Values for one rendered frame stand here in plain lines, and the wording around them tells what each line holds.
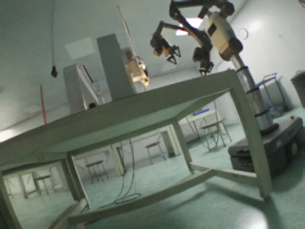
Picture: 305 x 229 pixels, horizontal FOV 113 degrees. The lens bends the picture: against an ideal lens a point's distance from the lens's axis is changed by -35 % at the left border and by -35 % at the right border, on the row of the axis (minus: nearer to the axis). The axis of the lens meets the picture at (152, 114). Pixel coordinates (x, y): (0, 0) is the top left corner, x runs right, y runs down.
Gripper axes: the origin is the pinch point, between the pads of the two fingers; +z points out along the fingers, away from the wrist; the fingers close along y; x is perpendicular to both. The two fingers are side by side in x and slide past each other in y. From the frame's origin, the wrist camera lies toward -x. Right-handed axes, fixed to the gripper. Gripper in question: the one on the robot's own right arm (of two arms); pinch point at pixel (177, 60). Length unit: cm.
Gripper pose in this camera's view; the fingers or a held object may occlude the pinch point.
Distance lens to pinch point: 109.1
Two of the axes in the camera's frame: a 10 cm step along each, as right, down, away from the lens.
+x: 8.1, -5.3, 2.4
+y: 1.4, -2.1, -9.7
